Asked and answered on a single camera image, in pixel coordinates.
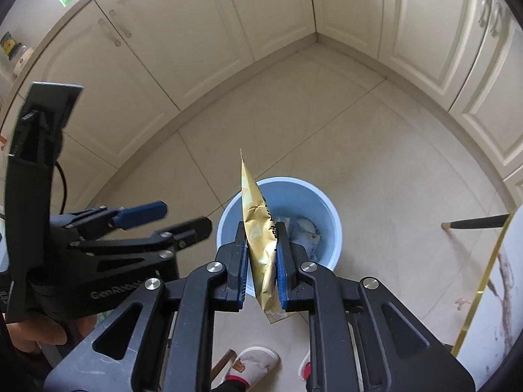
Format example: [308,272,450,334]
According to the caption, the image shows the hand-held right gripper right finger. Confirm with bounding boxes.
[275,221,477,392]

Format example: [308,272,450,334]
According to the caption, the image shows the black table leg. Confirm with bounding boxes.
[441,213,511,231]

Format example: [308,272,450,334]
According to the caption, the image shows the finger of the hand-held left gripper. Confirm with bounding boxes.
[51,201,169,237]
[74,216,213,259]

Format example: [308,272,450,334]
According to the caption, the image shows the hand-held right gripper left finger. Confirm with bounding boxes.
[43,221,250,392]

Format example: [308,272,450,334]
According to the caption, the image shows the blue trash bin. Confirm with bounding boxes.
[216,177,342,297]

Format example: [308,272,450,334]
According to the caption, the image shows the black cable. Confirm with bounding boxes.
[53,159,68,213]

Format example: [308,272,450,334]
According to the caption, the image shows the person's left hand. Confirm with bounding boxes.
[12,319,68,352]

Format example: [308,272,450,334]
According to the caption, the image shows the white lid jar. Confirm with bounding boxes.
[14,47,35,74]

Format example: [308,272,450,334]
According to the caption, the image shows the brown wooden chair leg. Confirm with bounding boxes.
[214,349,238,376]

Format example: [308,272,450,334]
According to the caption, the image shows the gold snack wrapper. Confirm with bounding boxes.
[239,148,287,325]

